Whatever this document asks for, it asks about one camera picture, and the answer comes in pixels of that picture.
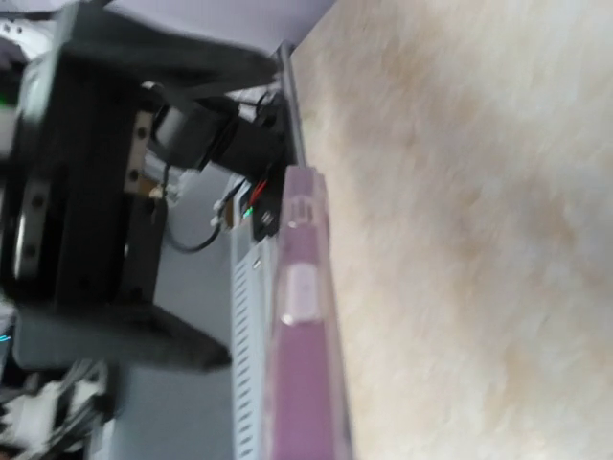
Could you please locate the clear phone case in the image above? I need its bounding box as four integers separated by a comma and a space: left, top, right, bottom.
260, 166, 353, 459

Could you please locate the front aluminium rail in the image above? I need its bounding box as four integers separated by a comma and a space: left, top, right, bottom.
229, 41, 306, 459

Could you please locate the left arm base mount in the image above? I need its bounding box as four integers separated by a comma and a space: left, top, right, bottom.
206, 91, 295, 242

